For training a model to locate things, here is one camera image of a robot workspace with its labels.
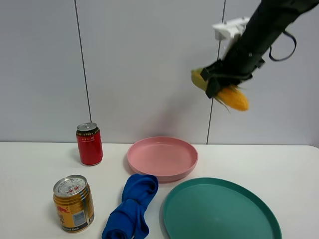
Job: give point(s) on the pink plate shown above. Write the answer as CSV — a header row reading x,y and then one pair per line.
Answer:
x,y
167,158

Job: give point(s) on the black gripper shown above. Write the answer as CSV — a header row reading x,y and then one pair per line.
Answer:
x,y
238,64

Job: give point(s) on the gold energy drink can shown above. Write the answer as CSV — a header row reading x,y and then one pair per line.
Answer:
x,y
74,204

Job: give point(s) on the blue cloth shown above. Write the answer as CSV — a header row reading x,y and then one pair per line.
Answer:
x,y
127,220

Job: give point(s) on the red soda can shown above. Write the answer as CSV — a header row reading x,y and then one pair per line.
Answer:
x,y
89,143

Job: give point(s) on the corn cob with husk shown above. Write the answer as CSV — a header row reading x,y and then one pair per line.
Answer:
x,y
230,97

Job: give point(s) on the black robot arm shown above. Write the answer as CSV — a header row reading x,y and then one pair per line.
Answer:
x,y
268,22

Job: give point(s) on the teal plate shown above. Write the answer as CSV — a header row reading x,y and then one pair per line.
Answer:
x,y
212,208

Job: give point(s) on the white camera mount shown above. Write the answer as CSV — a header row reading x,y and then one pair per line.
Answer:
x,y
230,31

